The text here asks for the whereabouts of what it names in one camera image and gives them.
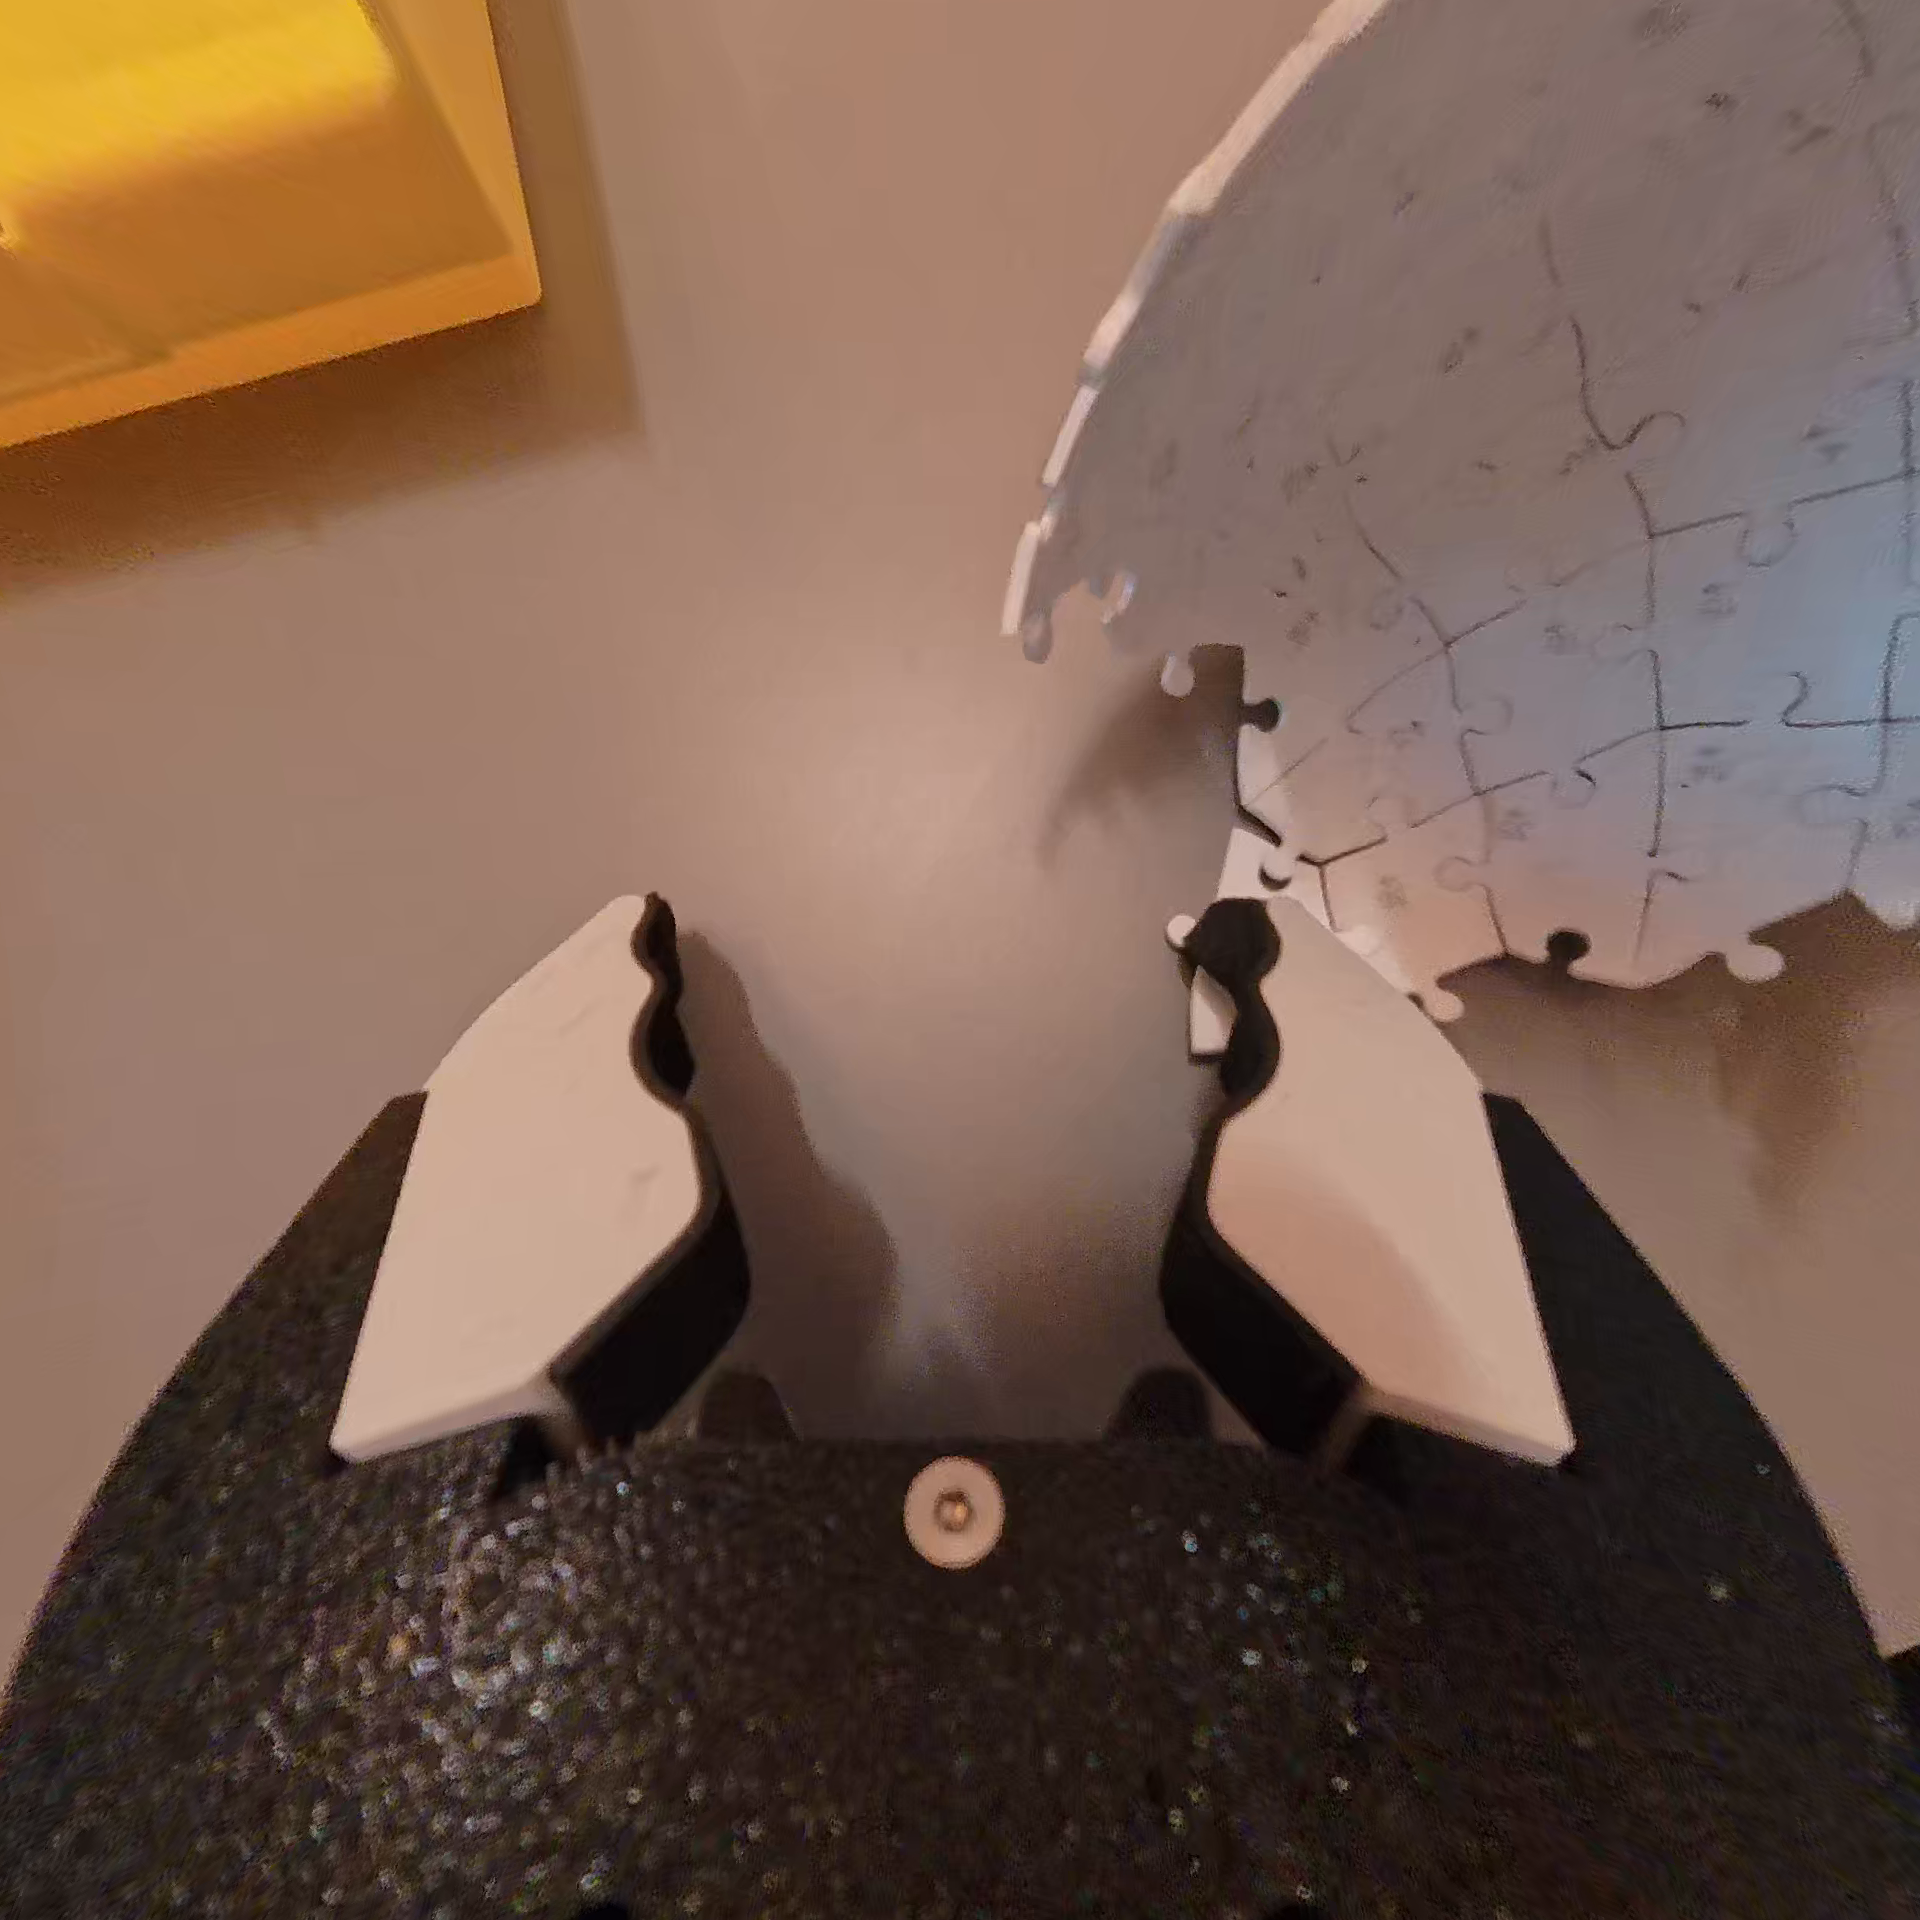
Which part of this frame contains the printed cartoon puzzle ball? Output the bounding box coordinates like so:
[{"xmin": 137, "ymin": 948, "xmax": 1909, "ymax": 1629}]
[{"xmin": 1000, "ymin": 0, "xmax": 1920, "ymax": 1025}]

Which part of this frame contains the yellow plastic bin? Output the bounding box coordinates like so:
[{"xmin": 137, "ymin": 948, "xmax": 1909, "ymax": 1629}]
[{"xmin": 0, "ymin": 0, "xmax": 545, "ymax": 452}]

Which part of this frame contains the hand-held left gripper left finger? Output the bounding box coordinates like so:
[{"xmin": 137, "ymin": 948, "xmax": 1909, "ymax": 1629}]
[{"xmin": 328, "ymin": 892, "xmax": 753, "ymax": 1469}]

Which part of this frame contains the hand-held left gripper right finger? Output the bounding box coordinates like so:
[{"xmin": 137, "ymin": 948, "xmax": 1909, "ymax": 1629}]
[{"xmin": 1158, "ymin": 897, "xmax": 1579, "ymax": 1469}]

